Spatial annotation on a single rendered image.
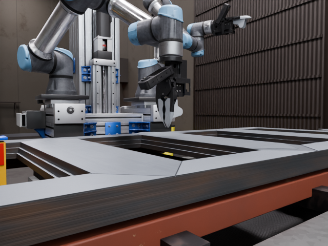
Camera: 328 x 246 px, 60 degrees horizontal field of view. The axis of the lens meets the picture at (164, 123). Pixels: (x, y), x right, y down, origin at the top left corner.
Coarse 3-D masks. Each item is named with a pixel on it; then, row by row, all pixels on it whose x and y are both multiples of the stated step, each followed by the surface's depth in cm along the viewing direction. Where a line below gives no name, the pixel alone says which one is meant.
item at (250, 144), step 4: (228, 144) 81; (232, 144) 81; (236, 144) 81; (240, 144) 81; (244, 144) 81; (248, 144) 81; (252, 144) 81; (256, 144) 81; (260, 144) 81; (264, 144) 81; (268, 144) 81
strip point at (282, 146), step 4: (272, 144) 81; (276, 144) 81; (280, 144) 81; (284, 144) 81; (268, 148) 73; (272, 148) 73; (276, 148) 73; (280, 148) 73; (284, 148) 73; (288, 148) 73; (292, 148) 73; (296, 148) 73
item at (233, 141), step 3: (216, 141) 91; (219, 141) 91; (222, 141) 91; (225, 141) 91; (228, 141) 91; (231, 141) 91; (234, 141) 91; (237, 141) 91; (240, 141) 91; (243, 141) 91; (246, 141) 91; (249, 141) 91; (252, 141) 91; (255, 141) 91; (219, 144) 82; (222, 144) 81
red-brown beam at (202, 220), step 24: (240, 192) 54; (264, 192) 56; (288, 192) 61; (144, 216) 42; (168, 216) 42; (192, 216) 44; (216, 216) 48; (240, 216) 52; (72, 240) 34; (96, 240) 35; (120, 240) 37; (144, 240) 39
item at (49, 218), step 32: (256, 128) 161; (32, 160) 73; (288, 160) 61; (320, 160) 70; (96, 192) 35; (128, 192) 37; (160, 192) 40; (192, 192) 44; (224, 192) 49; (0, 224) 29; (32, 224) 30; (64, 224) 32; (96, 224) 35
